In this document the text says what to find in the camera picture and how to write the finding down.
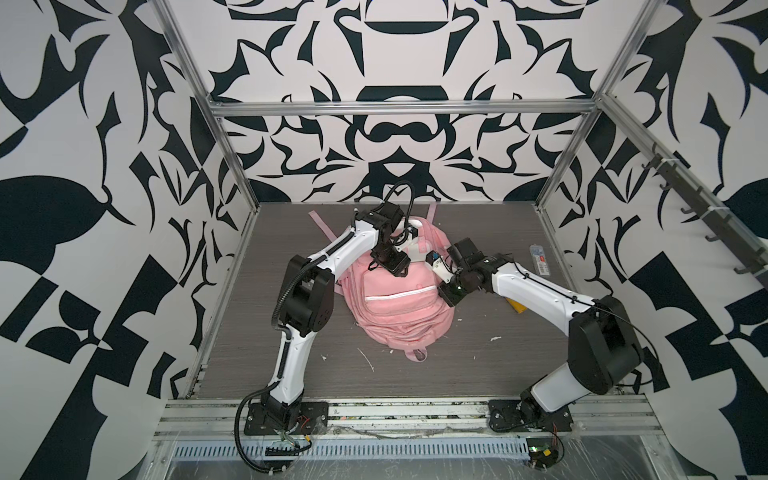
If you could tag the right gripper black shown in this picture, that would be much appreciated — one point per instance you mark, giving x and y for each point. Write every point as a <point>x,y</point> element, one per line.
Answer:
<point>451,298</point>

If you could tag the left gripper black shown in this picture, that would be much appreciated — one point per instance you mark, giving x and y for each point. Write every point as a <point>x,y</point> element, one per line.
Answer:
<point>400,267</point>

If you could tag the yellow sticky note pad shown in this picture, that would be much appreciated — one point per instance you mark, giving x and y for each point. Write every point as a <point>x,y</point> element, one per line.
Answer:
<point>518,307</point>

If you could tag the pink student backpack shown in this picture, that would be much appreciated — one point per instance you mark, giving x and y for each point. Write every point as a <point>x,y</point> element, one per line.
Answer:
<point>403,313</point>

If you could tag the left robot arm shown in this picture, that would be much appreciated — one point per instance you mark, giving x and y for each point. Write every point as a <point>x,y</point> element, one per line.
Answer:
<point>306,299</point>

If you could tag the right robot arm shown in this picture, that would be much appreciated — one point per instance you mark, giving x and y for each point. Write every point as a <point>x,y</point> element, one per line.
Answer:
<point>603,347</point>

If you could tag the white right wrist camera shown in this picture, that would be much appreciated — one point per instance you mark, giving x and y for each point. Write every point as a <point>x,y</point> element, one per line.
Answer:
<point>439,267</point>

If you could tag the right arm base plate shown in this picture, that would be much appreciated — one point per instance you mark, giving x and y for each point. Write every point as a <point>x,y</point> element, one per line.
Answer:
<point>518,415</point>

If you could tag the aluminium front rail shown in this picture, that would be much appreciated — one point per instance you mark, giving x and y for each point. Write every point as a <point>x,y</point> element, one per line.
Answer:
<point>592,415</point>

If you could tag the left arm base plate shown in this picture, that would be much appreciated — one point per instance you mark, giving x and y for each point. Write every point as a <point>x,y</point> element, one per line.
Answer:
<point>303,418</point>

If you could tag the wall hook rack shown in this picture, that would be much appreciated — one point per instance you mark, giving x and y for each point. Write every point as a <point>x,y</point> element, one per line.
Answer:
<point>700,203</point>

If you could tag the white perforated cable duct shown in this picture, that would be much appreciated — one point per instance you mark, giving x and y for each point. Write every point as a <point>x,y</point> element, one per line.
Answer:
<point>511,448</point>

